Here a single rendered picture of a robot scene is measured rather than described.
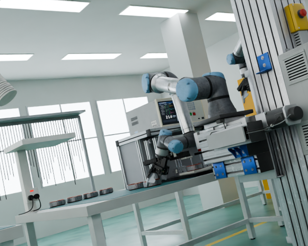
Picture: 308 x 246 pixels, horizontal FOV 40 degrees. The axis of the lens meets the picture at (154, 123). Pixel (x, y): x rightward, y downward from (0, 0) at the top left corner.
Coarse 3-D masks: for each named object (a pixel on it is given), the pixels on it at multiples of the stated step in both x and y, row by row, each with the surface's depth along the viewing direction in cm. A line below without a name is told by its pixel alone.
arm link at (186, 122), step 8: (168, 72) 254; (176, 96) 254; (176, 104) 253; (184, 104) 253; (176, 112) 254; (184, 112) 251; (184, 120) 250; (184, 128) 250; (192, 128) 250; (184, 136) 248; (192, 136) 248; (192, 144) 247
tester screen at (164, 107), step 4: (160, 104) 298; (164, 104) 300; (168, 104) 302; (172, 104) 305; (160, 108) 297; (164, 108) 299; (168, 108) 302; (172, 108) 304; (160, 112) 297; (164, 112) 299; (168, 112) 301; (172, 112) 303; (164, 116) 298; (172, 116) 302; (176, 120) 304
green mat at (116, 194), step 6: (180, 180) 253; (156, 186) 240; (114, 192) 300; (120, 192) 275; (126, 192) 254; (132, 192) 235; (90, 198) 292; (96, 198) 268; (102, 198) 248; (108, 198) 231; (114, 198) 217; (66, 204) 284; (72, 204) 261; (78, 204) 243
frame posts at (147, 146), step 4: (148, 140) 292; (156, 140) 284; (144, 144) 293; (148, 144) 292; (156, 144) 283; (148, 148) 290; (148, 152) 290; (148, 156) 291; (152, 156) 291; (152, 164) 289; (156, 176) 289
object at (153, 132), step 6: (168, 126) 294; (174, 126) 297; (144, 132) 289; (150, 132) 284; (156, 132) 287; (126, 138) 306; (132, 138) 300; (138, 138) 295; (144, 138) 295; (120, 144) 313
